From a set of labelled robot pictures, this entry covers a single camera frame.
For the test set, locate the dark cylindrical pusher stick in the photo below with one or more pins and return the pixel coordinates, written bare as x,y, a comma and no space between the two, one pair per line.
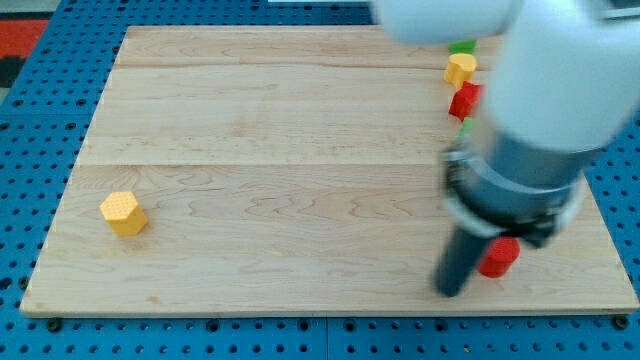
462,254

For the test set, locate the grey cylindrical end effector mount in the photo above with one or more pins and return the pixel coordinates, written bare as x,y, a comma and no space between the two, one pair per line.
499,185

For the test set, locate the yellow hexagon block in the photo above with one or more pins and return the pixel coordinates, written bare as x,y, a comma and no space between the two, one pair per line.
123,213

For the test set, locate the green block behind arm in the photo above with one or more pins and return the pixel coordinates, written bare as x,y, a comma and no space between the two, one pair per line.
466,127

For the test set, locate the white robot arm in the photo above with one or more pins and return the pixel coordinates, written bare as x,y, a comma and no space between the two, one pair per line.
564,84

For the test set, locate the yellow heart block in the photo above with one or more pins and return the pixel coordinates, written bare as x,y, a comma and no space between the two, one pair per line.
460,68

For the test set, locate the green circle block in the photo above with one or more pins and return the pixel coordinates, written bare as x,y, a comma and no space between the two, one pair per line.
462,47

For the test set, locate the red cylinder block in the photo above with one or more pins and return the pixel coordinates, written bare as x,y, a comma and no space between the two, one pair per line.
499,257

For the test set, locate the wooden board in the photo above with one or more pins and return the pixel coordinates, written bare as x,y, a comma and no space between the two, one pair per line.
287,171

